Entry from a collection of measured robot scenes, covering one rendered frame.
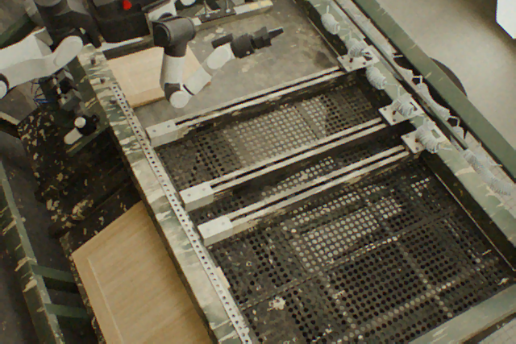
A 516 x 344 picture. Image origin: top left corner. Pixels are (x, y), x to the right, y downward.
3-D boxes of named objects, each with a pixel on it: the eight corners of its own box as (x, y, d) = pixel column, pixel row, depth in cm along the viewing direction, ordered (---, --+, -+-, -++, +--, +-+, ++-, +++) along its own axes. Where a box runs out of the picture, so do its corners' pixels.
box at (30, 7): (20, 3, 278) (48, -21, 275) (39, 16, 288) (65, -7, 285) (27, 19, 272) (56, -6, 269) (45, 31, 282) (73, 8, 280)
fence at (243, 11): (98, 50, 290) (97, 43, 286) (268, 4, 323) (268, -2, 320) (101, 56, 287) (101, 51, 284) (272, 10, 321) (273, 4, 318)
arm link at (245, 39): (265, 31, 233) (237, 42, 235) (274, 51, 237) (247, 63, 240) (264, 19, 243) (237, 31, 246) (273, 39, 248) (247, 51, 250)
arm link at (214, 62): (233, 54, 238) (210, 77, 241) (236, 54, 247) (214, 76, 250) (222, 42, 238) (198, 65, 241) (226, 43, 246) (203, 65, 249)
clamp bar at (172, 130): (143, 134, 262) (141, 98, 242) (363, 63, 304) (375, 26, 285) (152, 151, 257) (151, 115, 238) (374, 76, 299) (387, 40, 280)
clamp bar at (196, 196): (176, 197, 244) (176, 163, 225) (404, 111, 286) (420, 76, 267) (187, 217, 239) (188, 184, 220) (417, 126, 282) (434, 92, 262)
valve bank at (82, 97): (16, 68, 273) (54, 35, 270) (38, 80, 286) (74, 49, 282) (47, 147, 249) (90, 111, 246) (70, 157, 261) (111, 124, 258)
